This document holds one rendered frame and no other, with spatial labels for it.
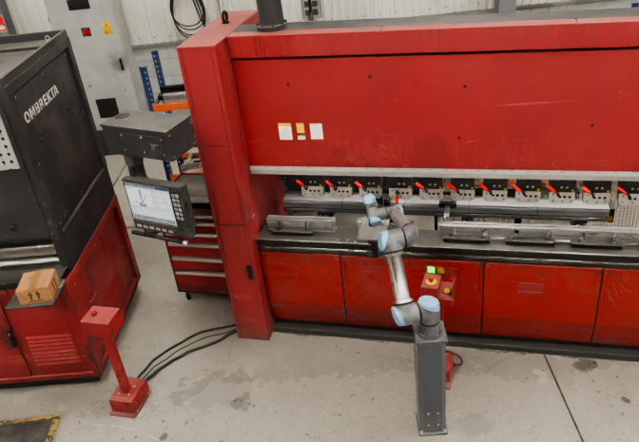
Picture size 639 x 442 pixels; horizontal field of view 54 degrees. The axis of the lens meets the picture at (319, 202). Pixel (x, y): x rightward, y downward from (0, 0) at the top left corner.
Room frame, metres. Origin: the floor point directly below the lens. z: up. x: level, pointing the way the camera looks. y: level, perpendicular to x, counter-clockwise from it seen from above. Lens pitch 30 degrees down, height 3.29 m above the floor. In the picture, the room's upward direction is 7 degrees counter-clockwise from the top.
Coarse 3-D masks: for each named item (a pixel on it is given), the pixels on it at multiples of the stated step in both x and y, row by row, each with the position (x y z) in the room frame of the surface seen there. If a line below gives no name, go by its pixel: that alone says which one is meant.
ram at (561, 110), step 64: (256, 64) 3.86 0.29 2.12; (320, 64) 3.74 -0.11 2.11; (384, 64) 3.63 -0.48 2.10; (448, 64) 3.53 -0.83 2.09; (512, 64) 3.43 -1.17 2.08; (576, 64) 3.33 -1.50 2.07; (256, 128) 3.88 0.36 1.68; (384, 128) 3.64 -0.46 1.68; (448, 128) 3.53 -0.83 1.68; (512, 128) 3.42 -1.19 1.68; (576, 128) 3.32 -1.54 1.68
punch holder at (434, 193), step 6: (420, 180) 3.58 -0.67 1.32; (426, 180) 3.57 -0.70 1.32; (432, 180) 3.56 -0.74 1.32; (438, 180) 3.55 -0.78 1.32; (426, 186) 3.57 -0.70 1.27; (432, 186) 3.56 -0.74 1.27; (438, 186) 3.54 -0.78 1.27; (420, 192) 3.57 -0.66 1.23; (432, 192) 3.55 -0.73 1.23; (438, 192) 3.54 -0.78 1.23; (420, 198) 3.58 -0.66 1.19; (426, 198) 3.56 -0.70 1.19; (432, 198) 3.55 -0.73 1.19; (438, 198) 3.54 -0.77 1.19
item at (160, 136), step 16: (128, 112) 3.72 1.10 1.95; (144, 112) 3.69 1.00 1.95; (160, 112) 3.66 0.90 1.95; (112, 128) 3.54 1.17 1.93; (128, 128) 3.47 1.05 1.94; (144, 128) 3.43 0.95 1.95; (160, 128) 3.40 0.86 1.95; (176, 128) 3.43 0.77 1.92; (192, 128) 3.55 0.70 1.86; (112, 144) 3.56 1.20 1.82; (128, 144) 3.49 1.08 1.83; (144, 144) 3.43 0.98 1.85; (160, 144) 3.37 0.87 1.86; (176, 144) 3.39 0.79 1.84; (192, 144) 3.52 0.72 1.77; (128, 160) 3.63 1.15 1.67; (160, 160) 3.39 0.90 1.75; (144, 176) 3.66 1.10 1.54
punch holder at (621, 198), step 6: (624, 186) 3.23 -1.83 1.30; (630, 186) 3.22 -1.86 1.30; (636, 186) 3.22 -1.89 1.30; (618, 192) 3.28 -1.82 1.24; (630, 192) 3.22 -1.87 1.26; (636, 192) 3.21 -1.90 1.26; (618, 198) 3.24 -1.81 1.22; (624, 198) 3.23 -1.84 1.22; (630, 198) 3.23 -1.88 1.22; (636, 198) 3.21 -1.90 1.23; (624, 204) 3.23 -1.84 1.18; (630, 204) 3.22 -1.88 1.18; (636, 204) 3.21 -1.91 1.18
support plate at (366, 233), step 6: (366, 222) 3.65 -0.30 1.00; (384, 222) 3.62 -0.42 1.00; (360, 228) 3.58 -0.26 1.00; (366, 228) 3.57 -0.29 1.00; (372, 228) 3.57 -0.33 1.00; (378, 228) 3.56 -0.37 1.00; (384, 228) 3.55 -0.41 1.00; (360, 234) 3.51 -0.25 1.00; (366, 234) 3.50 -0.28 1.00; (372, 234) 3.50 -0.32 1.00; (378, 234) 3.49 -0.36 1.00
